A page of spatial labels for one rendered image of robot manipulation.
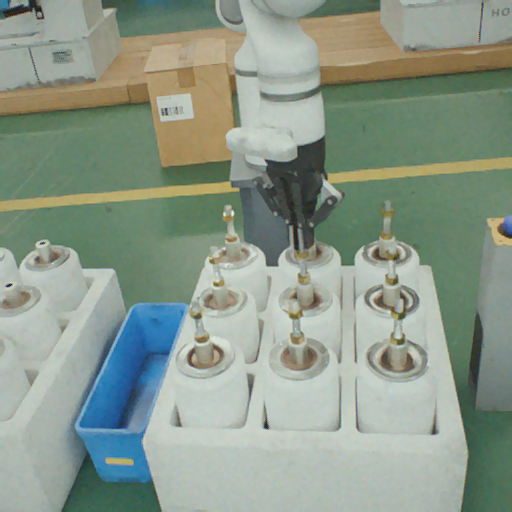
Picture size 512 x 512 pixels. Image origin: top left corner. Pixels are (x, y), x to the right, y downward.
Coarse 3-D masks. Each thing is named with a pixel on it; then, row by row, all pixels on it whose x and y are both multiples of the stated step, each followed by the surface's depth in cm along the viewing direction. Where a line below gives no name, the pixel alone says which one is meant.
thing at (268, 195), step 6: (252, 180) 79; (258, 180) 78; (258, 186) 79; (264, 192) 79; (270, 192) 79; (276, 192) 80; (264, 198) 79; (270, 198) 79; (276, 198) 81; (270, 204) 79; (276, 204) 79; (270, 210) 80; (276, 210) 79; (276, 216) 79
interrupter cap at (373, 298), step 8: (376, 288) 86; (400, 288) 85; (408, 288) 85; (368, 296) 85; (376, 296) 85; (400, 296) 84; (408, 296) 84; (416, 296) 83; (368, 304) 83; (376, 304) 83; (384, 304) 83; (408, 304) 82; (416, 304) 82; (376, 312) 81; (384, 312) 81; (408, 312) 81
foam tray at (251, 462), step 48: (432, 288) 97; (192, 336) 93; (432, 336) 87; (192, 432) 77; (240, 432) 76; (288, 432) 75; (336, 432) 75; (192, 480) 79; (240, 480) 78; (288, 480) 77; (336, 480) 75; (384, 480) 74; (432, 480) 73
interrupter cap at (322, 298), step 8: (288, 288) 88; (296, 288) 88; (320, 288) 87; (280, 296) 86; (288, 296) 86; (296, 296) 87; (320, 296) 86; (328, 296) 85; (280, 304) 85; (288, 304) 85; (312, 304) 85; (320, 304) 84; (328, 304) 84; (304, 312) 83; (312, 312) 83; (320, 312) 83
